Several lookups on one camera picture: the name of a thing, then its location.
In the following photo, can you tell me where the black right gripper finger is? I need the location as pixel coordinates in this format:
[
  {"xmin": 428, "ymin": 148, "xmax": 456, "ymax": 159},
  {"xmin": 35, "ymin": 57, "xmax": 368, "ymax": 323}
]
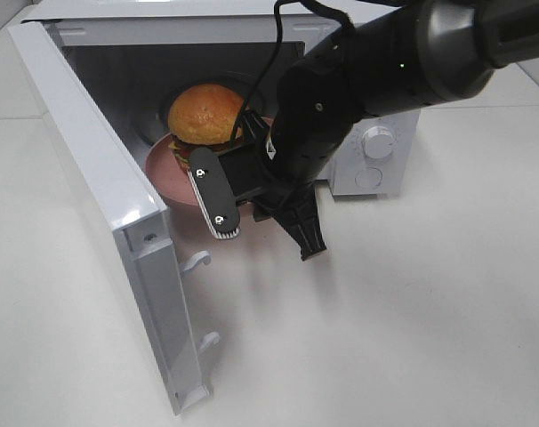
[
  {"xmin": 273, "ymin": 184, "xmax": 326, "ymax": 261},
  {"xmin": 188, "ymin": 148, "xmax": 240, "ymax": 240}
]

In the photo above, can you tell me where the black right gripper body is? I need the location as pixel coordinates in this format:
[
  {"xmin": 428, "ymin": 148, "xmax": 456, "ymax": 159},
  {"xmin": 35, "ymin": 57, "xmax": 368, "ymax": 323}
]
[{"xmin": 216, "ymin": 110, "xmax": 336, "ymax": 222}]

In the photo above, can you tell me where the pink round plate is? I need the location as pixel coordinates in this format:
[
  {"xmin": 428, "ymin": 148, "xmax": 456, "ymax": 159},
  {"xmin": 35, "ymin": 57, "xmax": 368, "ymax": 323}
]
[{"xmin": 144, "ymin": 116, "xmax": 275, "ymax": 223}]

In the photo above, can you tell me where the burger with lettuce and tomato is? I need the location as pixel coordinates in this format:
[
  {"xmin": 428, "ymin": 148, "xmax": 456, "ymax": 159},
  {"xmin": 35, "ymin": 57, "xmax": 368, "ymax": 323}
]
[{"xmin": 167, "ymin": 84, "xmax": 244, "ymax": 171}]

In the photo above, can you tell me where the white microwave door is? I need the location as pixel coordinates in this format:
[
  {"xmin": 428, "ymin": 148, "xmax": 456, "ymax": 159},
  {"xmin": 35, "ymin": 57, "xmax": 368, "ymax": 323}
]
[{"xmin": 9, "ymin": 21, "xmax": 219, "ymax": 415}]

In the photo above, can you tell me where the round white door release button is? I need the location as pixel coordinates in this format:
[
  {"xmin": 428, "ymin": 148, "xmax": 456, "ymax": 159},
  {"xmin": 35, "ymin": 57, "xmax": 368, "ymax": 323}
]
[{"xmin": 355, "ymin": 167, "xmax": 382, "ymax": 189}]

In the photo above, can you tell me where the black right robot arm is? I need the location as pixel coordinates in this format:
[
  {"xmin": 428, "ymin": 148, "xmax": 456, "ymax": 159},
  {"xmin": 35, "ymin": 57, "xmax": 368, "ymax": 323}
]
[{"xmin": 189, "ymin": 1, "xmax": 539, "ymax": 259}]

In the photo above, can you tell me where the white microwave oven body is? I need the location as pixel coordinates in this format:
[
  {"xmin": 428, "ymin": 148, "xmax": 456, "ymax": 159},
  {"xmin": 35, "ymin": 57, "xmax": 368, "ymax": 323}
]
[{"xmin": 10, "ymin": 1, "xmax": 419, "ymax": 212}]

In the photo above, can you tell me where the lower white microwave knob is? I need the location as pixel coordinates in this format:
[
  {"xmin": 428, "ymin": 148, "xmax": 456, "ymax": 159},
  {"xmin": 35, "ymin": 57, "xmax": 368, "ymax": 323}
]
[{"xmin": 362, "ymin": 125, "xmax": 396, "ymax": 159}]

